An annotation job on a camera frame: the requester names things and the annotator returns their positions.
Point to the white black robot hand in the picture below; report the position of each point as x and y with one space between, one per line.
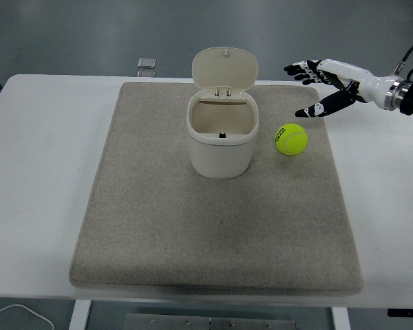
351 74

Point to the yellow tennis ball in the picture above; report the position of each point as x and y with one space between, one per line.
291 140

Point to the white bin with open lid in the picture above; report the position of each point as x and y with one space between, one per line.
220 158

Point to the silver square floor plate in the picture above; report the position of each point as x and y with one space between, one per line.
146 62
146 74

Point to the beige felt mat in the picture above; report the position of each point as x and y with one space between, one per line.
210 223

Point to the black table control panel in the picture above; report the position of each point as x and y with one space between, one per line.
406 313

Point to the white table leg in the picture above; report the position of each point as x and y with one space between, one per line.
80 316
340 319

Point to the grey metal plate with screws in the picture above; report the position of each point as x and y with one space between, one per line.
192 323

